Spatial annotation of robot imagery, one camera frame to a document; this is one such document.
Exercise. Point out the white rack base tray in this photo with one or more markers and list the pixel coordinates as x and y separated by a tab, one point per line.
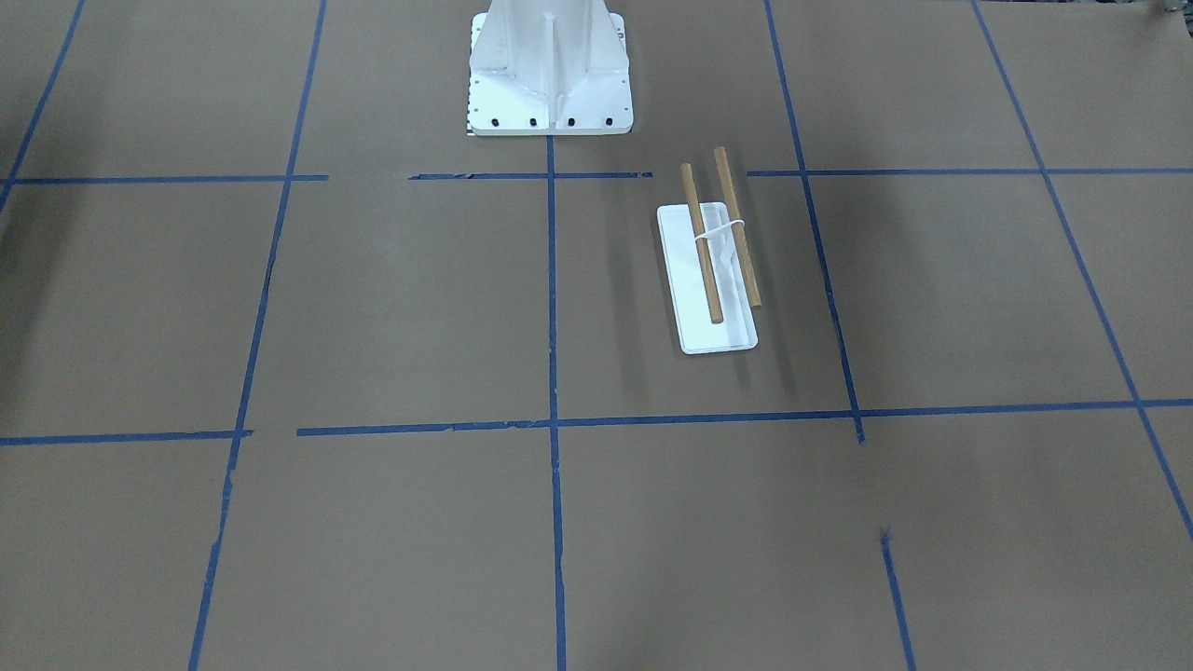
697	334

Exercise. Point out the lower wooden rack dowel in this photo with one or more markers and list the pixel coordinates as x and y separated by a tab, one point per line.
707	274

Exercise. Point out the wooden rack dowel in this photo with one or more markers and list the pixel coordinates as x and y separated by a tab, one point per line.
729	192
707	274

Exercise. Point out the white rack centre support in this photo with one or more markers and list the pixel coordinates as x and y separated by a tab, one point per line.
721	243

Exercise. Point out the upper wooden rack dowel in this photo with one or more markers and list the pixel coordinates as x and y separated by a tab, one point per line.
729	192

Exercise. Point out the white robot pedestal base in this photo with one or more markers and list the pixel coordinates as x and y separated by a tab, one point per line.
549	68

